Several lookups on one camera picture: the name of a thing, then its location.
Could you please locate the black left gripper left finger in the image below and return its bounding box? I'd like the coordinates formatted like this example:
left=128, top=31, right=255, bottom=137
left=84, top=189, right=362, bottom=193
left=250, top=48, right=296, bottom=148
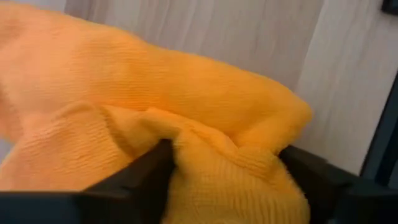
left=0, top=139, right=177, bottom=224

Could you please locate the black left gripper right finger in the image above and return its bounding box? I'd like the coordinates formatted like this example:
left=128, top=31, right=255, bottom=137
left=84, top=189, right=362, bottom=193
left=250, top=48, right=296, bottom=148
left=278, top=145, right=398, bottom=224

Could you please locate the orange microfiber towel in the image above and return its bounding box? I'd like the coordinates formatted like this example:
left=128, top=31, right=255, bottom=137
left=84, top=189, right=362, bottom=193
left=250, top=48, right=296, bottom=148
left=0, top=1, right=313, bottom=224

